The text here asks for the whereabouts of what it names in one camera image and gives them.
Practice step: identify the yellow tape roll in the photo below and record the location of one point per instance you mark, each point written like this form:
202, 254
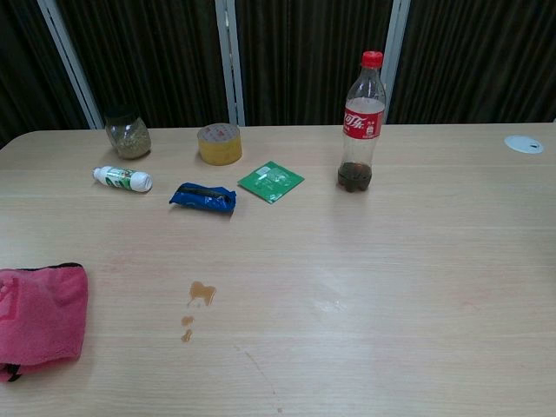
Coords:
220, 145

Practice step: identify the pink cloth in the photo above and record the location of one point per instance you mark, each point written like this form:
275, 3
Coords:
41, 313

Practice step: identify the green sachet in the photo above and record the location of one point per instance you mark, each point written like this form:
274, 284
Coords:
271, 181

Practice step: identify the grey partition post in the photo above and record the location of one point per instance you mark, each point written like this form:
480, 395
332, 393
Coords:
71, 61
395, 48
230, 61

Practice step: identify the brown liquid spill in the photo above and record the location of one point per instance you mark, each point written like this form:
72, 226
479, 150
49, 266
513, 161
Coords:
201, 291

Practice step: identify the cola bottle red cap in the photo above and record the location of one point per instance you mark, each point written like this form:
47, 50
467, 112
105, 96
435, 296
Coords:
363, 123

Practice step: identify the white green small bottle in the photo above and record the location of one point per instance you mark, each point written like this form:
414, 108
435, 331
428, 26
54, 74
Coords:
123, 178

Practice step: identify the glass jar with seeds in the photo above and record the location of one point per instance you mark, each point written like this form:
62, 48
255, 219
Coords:
128, 138

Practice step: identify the blue snack packet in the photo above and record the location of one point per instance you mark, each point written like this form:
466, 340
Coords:
203, 198

